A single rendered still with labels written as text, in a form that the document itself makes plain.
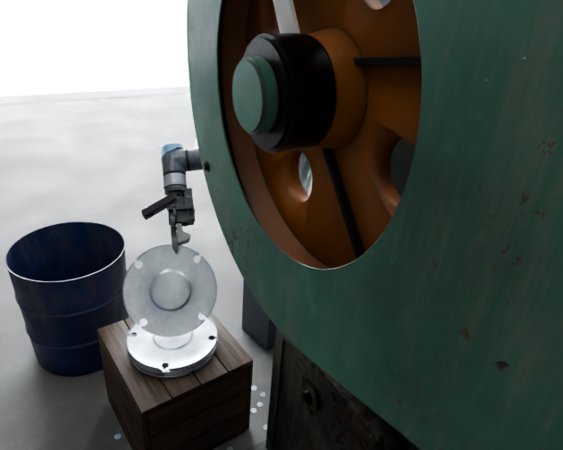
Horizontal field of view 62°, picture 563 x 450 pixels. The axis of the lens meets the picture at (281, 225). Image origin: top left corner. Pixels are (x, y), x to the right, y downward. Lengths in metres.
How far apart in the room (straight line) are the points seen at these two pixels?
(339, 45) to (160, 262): 1.03
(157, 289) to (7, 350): 0.95
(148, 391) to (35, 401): 0.65
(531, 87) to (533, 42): 0.03
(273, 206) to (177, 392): 0.78
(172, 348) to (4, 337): 0.98
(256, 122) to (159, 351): 1.08
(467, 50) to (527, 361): 0.27
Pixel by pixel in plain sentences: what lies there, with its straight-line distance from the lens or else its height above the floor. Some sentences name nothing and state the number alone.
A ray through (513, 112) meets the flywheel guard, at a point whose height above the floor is 1.40.
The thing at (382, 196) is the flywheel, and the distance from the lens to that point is 0.65.
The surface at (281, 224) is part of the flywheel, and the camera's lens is 0.88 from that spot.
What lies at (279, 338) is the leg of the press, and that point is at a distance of 1.37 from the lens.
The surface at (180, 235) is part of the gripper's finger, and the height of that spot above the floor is 0.72.
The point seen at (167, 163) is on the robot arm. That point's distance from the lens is 1.56.
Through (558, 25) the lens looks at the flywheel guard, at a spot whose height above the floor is 1.47.
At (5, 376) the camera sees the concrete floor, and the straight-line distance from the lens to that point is 2.20.
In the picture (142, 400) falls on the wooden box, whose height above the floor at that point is 0.35.
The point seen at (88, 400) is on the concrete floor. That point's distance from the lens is 2.01.
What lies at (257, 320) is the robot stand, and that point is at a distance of 2.06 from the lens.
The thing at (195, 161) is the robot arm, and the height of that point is 0.90.
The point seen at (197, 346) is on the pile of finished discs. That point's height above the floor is 0.39.
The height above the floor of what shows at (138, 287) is 0.57.
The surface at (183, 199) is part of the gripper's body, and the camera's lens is 1.54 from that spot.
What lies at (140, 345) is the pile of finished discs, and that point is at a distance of 1.61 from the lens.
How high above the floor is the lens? 1.49
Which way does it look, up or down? 30 degrees down
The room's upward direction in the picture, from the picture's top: 5 degrees clockwise
